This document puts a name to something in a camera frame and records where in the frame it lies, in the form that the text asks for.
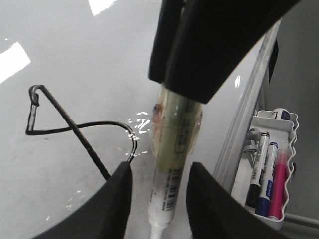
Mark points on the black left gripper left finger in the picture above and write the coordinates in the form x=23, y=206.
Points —
x=104, y=216

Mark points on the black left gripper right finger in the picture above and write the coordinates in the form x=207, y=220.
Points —
x=214, y=214

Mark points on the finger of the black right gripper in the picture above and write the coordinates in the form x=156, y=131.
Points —
x=209, y=38
x=164, y=39

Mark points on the white black whiteboard marker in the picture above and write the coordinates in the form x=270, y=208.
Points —
x=176, y=122

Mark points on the white whiteboard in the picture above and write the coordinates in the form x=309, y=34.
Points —
x=93, y=56

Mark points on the black capped marker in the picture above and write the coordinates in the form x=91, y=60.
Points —
x=257, y=172

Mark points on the blue capped marker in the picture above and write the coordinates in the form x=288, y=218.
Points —
x=267, y=180

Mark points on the pink marker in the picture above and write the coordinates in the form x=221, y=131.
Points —
x=278, y=192

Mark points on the white marker tray holder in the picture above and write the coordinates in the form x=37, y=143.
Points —
x=281, y=131

